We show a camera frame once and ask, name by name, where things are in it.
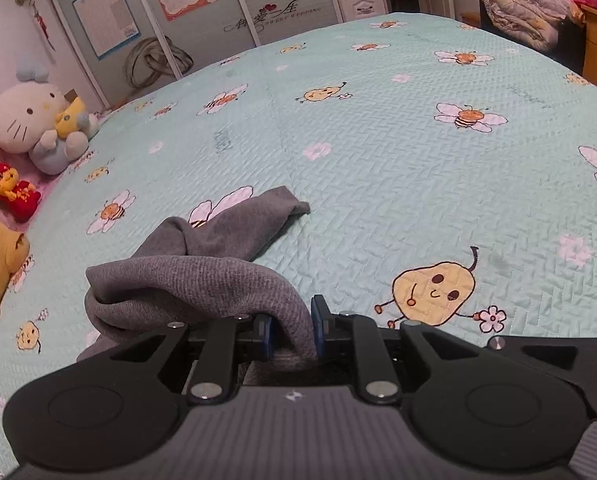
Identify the red and yellow plush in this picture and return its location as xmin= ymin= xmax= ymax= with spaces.
xmin=0 ymin=162 xmax=41 ymax=223

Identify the folded beige quilt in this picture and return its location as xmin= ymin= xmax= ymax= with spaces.
xmin=481 ymin=0 xmax=586 ymax=52

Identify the red hanging wall ornament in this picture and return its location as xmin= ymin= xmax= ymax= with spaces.
xmin=14 ymin=0 xmax=56 ymax=65

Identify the blue framed wall poster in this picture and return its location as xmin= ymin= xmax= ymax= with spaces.
xmin=72 ymin=0 xmax=141 ymax=60

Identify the grey sliding wardrobe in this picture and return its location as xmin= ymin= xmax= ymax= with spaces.
xmin=51 ymin=0 xmax=341 ymax=105

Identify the mint quilted bee bedspread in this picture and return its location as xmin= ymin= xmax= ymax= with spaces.
xmin=0 ymin=11 xmax=597 ymax=478

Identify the white Hello Kitty plush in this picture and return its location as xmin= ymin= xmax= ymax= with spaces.
xmin=0 ymin=62 xmax=100 ymax=176

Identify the grey knitted sweater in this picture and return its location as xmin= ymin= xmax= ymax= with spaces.
xmin=80 ymin=186 xmax=317 ymax=385

